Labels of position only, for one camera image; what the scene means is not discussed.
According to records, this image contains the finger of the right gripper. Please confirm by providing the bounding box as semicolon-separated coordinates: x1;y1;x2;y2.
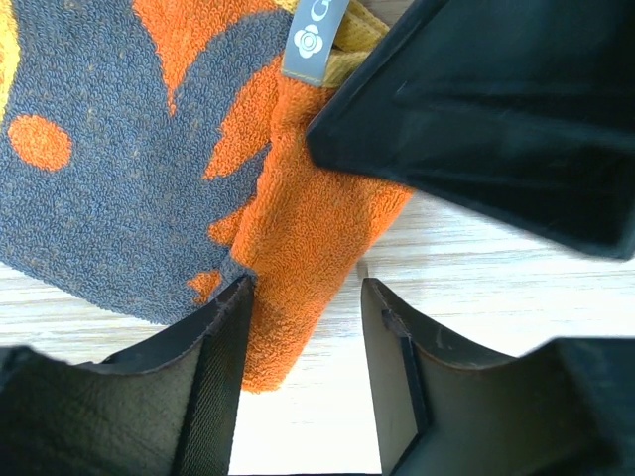
308;1;634;260

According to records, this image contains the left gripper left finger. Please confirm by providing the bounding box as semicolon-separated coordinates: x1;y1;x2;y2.
1;278;253;475

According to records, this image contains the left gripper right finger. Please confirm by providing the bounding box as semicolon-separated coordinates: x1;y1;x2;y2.
361;279;634;475

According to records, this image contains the grey orange towel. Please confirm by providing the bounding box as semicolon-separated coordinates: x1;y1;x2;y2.
1;1;412;392

